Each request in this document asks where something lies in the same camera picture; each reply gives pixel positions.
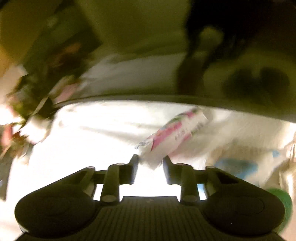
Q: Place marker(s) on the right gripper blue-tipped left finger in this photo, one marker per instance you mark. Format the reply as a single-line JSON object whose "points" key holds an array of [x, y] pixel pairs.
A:
{"points": [[116, 175]]}

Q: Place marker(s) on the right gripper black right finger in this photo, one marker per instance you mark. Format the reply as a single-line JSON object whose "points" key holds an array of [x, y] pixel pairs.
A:
{"points": [[184, 176]]}

